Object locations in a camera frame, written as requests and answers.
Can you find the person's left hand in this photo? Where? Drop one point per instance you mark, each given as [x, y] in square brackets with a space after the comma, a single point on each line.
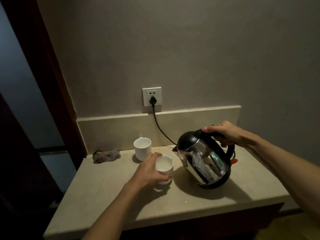
[146, 172]

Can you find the person's right hand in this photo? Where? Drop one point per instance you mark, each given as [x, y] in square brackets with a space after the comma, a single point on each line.
[232, 134]

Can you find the white cup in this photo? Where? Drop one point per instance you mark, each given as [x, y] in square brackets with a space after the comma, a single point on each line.
[165, 164]
[142, 149]

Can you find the person's right forearm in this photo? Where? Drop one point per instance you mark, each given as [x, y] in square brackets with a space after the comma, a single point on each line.
[287, 172]

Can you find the person's left forearm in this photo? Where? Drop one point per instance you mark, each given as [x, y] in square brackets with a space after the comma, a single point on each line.
[115, 214]

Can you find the beige stone countertop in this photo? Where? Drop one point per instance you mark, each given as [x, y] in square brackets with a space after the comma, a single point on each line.
[212, 202]

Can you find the crumpled purple-grey cloth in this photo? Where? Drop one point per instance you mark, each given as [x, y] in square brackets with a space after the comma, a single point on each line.
[106, 156]

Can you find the beige stone backsplash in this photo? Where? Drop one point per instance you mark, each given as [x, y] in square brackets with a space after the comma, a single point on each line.
[112, 132]

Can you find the dark wooden door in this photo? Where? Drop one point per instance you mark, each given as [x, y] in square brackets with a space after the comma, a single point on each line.
[20, 184]

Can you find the frosted glass door panel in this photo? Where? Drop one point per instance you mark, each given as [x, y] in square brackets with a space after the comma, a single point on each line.
[20, 97]

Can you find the white wall socket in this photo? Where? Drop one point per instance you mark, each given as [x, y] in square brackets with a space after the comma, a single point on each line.
[146, 93]

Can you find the dark wooden door frame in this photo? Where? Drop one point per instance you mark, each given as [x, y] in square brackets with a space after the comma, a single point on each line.
[37, 47]

